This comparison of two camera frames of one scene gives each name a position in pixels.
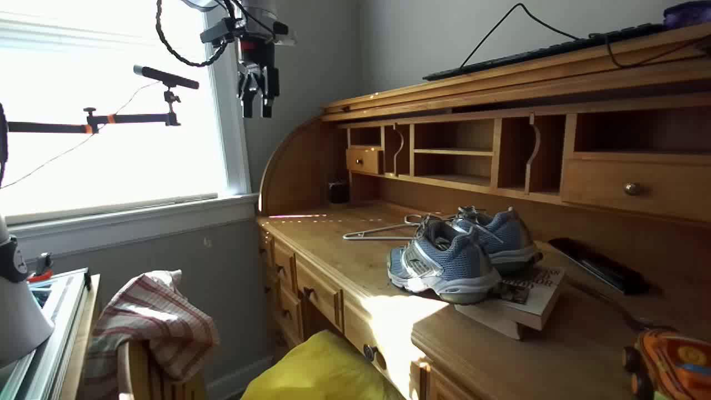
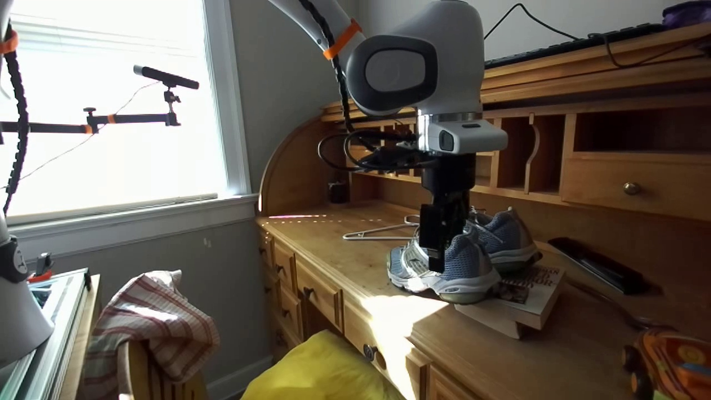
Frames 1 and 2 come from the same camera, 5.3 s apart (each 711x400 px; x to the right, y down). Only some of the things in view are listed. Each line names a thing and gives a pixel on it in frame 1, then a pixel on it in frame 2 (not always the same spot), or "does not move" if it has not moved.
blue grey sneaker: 442,261 does not move
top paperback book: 528,292 does not move
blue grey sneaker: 503,234 does not move
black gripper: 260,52 to 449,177
